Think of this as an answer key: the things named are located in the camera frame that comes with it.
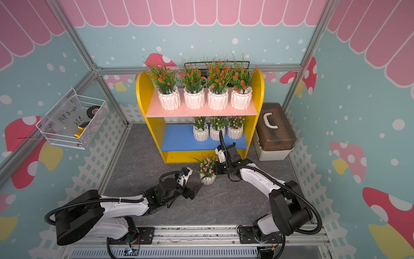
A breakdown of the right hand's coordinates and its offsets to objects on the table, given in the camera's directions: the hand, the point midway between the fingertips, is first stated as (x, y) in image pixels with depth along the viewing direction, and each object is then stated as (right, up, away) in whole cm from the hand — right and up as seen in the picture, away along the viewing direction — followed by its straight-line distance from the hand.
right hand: (212, 167), depth 87 cm
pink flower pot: (-3, -1, -9) cm, 10 cm away
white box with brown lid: (+35, +16, +5) cm, 39 cm away
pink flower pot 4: (+11, +22, -5) cm, 25 cm away
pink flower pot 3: (+3, +23, -5) cm, 24 cm away
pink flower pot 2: (-7, +21, +2) cm, 22 cm away
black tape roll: (-60, +30, -7) cm, 68 cm away
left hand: (-9, -7, -3) cm, 12 cm away
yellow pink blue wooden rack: (-15, +18, +9) cm, 25 cm away
